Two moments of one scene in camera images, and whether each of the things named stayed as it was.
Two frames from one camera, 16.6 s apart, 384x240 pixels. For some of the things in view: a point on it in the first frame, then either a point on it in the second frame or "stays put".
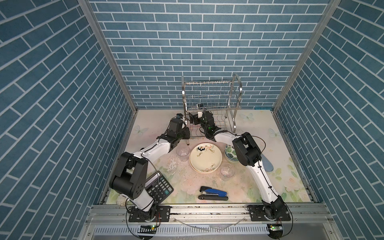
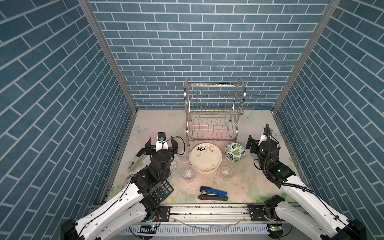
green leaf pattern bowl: x=230 y=154 stays put
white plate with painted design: x=205 y=158 stays put
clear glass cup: x=183 y=152 stays put
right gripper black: x=192 y=117 → x=255 y=144
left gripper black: x=186 y=130 → x=172 y=150
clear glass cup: x=227 y=171 stays put
